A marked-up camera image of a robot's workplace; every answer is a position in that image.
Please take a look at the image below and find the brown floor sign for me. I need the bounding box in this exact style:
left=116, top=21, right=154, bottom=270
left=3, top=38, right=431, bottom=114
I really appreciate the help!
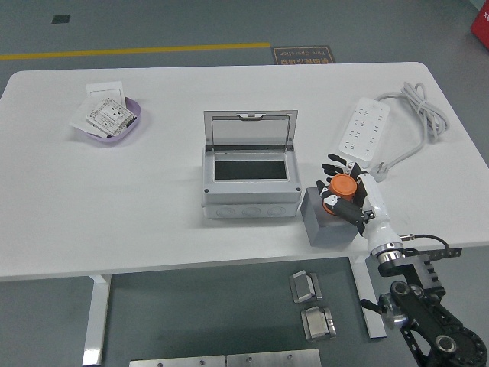
left=270, top=44, right=336, bottom=65

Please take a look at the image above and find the white power strip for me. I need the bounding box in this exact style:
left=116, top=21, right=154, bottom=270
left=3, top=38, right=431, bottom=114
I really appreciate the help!
left=335, top=96, right=391, bottom=169

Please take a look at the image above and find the white printed socket panel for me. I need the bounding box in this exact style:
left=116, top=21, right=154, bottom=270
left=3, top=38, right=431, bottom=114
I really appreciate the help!
left=85, top=97, right=138, bottom=137

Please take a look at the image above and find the grey cube with round hole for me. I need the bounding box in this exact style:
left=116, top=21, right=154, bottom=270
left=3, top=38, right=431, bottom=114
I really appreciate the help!
left=300, top=187, right=364, bottom=247

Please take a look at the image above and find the red object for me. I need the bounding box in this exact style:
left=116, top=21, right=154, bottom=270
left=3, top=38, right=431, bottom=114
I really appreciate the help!
left=469, top=9, right=489, bottom=39

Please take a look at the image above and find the grey box with clear lid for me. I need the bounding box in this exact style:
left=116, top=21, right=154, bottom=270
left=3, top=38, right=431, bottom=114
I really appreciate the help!
left=201, top=109, right=303, bottom=220

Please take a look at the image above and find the silver metal block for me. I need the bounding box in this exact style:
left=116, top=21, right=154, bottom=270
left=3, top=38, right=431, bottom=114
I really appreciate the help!
left=300, top=305, right=338, bottom=341
left=289, top=269, right=324, bottom=304

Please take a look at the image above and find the white table leg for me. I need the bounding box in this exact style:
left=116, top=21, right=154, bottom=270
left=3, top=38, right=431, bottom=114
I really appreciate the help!
left=349, top=255, right=387, bottom=339
left=82, top=274, right=112, bottom=366

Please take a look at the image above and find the grey metal plate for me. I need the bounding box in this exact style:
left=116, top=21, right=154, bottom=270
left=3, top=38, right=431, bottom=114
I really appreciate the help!
left=225, top=348, right=322, bottom=367
left=128, top=355, right=227, bottom=367

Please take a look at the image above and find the purple plastic tray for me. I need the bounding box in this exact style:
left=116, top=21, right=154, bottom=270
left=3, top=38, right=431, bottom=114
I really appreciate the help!
left=74, top=96, right=142, bottom=145

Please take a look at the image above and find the yellow floor tape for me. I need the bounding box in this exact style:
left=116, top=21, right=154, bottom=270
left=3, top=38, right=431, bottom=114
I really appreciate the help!
left=0, top=41, right=271, bottom=61

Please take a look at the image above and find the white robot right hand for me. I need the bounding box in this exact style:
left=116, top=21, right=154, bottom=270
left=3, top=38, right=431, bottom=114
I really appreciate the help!
left=316, top=152, right=402, bottom=254

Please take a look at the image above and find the white blank switch plate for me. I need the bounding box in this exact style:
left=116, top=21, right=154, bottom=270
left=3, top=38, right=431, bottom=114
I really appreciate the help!
left=85, top=81, right=126, bottom=106

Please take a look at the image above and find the orange cylinder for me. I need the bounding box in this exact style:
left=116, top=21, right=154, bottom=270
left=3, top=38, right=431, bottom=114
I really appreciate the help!
left=322, top=174, right=358, bottom=217

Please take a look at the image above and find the white flat panel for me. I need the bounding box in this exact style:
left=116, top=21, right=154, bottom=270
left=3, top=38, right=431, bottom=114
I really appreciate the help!
left=68, top=97, right=110, bottom=138

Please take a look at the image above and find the black table control panel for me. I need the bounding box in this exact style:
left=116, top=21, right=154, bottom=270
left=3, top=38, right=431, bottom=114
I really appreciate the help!
left=429, top=247, right=462, bottom=259

